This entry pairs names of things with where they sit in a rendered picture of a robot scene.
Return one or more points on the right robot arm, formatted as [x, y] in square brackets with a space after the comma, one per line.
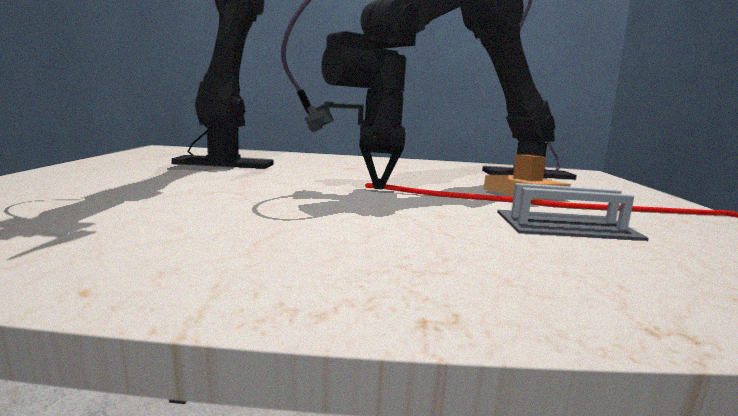
[218, 102]

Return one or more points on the brown wooden block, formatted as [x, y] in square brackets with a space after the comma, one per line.
[528, 169]

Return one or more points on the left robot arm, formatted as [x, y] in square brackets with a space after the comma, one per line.
[350, 59]

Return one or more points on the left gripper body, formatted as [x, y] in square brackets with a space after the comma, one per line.
[383, 117]

